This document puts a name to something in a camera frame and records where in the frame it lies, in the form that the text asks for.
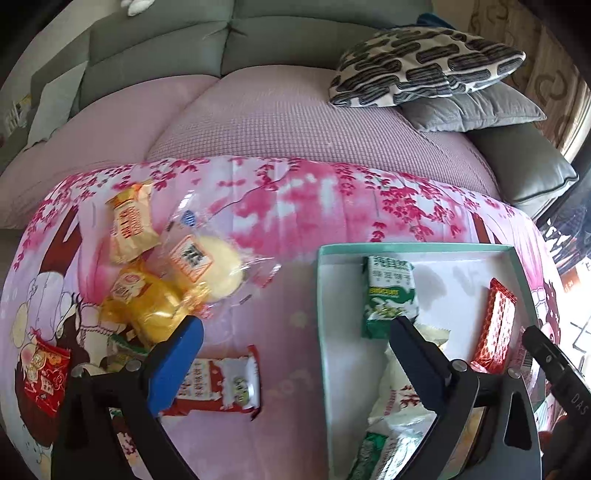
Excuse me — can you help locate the red wafer packet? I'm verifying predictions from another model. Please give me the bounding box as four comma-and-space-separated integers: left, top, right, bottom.
470, 278, 517, 374

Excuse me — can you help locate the green barcode biscuit packet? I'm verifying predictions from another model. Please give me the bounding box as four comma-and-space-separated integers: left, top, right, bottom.
348, 412, 436, 480

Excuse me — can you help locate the red white snack packet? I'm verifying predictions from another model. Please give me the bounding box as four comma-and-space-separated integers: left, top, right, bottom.
162, 345, 262, 419

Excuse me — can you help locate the cream egg roll packet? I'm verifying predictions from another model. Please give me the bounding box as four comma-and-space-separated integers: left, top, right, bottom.
106, 182, 160, 264

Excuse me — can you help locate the clear steamed bun packet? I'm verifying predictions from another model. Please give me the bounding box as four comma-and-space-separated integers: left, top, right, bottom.
153, 190, 281, 320

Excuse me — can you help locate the red nice snack bag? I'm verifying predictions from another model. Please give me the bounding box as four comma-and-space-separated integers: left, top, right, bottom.
20, 334, 70, 418

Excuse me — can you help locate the green seaweed snack packet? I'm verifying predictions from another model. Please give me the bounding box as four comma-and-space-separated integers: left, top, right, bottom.
106, 334, 149, 372

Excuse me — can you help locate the yellow bread packet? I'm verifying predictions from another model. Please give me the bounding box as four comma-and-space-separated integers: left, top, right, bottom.
99, 259, 211, 346

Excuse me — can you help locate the pink cartoon print cloth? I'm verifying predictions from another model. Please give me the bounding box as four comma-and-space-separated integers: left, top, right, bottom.
1, 156, 560, 479

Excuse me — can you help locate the teal cardboard box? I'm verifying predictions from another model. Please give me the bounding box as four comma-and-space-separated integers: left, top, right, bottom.
317, 243, 537, 479

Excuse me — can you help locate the grey cushion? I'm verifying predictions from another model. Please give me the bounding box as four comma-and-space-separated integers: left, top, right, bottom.
400, 82, 546, 133

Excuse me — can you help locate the light grey pillow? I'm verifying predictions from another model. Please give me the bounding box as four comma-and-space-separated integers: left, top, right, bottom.
26, 62, 88, 148

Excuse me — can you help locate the black white patterned pillow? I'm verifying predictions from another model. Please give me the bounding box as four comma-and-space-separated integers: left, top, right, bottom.
329, 26, 526, 108

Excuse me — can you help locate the pink sofa seat cover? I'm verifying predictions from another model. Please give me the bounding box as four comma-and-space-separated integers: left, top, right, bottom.
1, 66, 499, 229

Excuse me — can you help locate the grey sofa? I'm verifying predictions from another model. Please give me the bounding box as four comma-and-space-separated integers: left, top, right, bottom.
1, 1, 578, 216

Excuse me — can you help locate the grey white plush toy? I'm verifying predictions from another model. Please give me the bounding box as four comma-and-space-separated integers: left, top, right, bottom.
120, 0, 155, 17

